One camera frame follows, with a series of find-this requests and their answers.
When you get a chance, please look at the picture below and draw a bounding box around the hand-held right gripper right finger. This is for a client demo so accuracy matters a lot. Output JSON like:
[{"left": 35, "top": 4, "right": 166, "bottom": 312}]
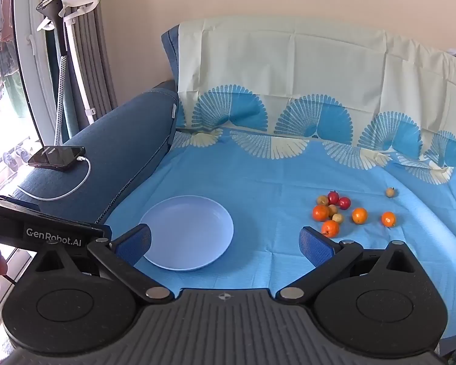
[{"left": 275, "top": 226, "right": 426, "bottom": 305}]

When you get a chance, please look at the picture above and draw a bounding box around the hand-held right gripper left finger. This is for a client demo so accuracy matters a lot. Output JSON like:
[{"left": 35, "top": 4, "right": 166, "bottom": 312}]
[{"left": 32, "top": 224, "right": 174, "bottom": 305}]

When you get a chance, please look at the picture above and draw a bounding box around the orange mandarin with stem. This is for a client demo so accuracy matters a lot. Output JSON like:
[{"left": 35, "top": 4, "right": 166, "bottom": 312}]
[{"left": 321, "top": 220, "right": 340, "bottom": 238}]

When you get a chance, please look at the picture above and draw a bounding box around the pale blue round plate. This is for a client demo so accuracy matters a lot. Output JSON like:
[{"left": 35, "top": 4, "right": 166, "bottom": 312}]
[{"left": 139, "top": 196, "right": 235, "bottom": 272}]

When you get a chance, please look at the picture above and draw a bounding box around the blue printed bed sheet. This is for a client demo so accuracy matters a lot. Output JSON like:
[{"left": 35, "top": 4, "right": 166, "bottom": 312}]
[{"left": 99, "top": 15, "right": 456, "bottom": 350}]

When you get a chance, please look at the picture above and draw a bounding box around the black smartphone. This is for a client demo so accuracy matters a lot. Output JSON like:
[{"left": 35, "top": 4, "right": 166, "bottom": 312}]
[{"left": 27, "top": 145, "right": 86, "bottom": 173}]

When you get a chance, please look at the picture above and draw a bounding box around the blue fabric sofa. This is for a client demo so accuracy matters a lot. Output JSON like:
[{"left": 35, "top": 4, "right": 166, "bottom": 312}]
[{"left": 8, "top": 80, "right": 181, "bottom": 236}]

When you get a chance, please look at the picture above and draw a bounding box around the teal curtain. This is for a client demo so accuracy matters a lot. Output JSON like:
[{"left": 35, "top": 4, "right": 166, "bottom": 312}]
[{"left": 42, "top": 0, "right": 80, "bottom": 137}]

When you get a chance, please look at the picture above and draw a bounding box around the blue sofa back cushion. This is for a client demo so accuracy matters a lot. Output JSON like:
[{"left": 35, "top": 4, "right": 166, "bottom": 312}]
[{"left": 161, "top": 24, "right": 181, "bottom": 84}]

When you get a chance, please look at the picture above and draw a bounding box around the grey curtain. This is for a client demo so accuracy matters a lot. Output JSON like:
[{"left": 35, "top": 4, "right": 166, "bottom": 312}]
[{"left": 66, "top": 0, "right": 118, "bottom": 137}]

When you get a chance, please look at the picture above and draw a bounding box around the pink hanging garment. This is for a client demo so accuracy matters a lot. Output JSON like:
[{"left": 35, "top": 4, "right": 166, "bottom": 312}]
[{"left": 0, "top": 0, "right": 16, "bottom": 44}]

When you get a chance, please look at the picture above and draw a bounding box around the black garment steamer head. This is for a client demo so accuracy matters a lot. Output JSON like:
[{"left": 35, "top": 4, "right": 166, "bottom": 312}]
[{"left": 36, "top": 0, "right": 69, "bottom": 57}]

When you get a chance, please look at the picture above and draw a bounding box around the white steamer hanger stand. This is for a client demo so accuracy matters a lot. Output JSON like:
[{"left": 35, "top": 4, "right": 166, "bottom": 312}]
[{"left": 37, "top": 0, "right": 109, "bottom": 124}]

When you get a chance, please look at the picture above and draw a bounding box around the white charging cable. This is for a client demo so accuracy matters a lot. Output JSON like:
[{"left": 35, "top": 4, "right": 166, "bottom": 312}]
[{"left": 17, "top": 155, "right": 92, "bottom": 201}]

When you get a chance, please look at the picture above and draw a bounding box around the dotted steamer hose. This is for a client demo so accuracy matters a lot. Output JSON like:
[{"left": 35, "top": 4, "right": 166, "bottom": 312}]
[{"left": 55, "top": 55, "right": 70, "bottom": 146}]

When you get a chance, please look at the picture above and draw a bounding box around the white window frame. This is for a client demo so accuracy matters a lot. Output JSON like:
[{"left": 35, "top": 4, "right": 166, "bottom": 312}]
[{"left": 13, "top": 0, "right": 59, "bottom": 149}]

